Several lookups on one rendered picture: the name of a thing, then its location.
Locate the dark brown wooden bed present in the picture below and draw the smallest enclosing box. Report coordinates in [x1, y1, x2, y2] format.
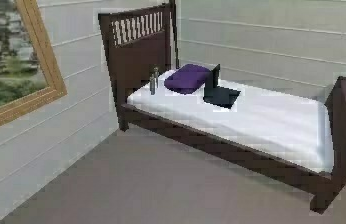
[97, 0, 346, 215]

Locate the purple pillow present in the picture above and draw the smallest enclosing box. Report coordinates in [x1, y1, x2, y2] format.
[163, 63, 213, 95]

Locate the black open laptop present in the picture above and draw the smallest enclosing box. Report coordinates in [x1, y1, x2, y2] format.
[202, 63, 242, 110]

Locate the wooden framed window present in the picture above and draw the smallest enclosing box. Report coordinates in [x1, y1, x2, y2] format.
[0, 0, 68, 136]

